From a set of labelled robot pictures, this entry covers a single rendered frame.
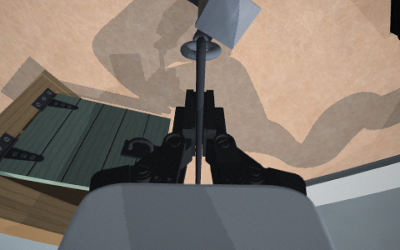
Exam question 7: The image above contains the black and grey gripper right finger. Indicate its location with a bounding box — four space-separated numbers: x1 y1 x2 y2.
202 90 307 196

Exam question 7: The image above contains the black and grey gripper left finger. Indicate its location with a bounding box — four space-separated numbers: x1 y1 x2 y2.
89 89 196 192

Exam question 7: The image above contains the dark brown cabinet with tan top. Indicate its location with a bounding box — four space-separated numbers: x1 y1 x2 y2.
0 70 171 246

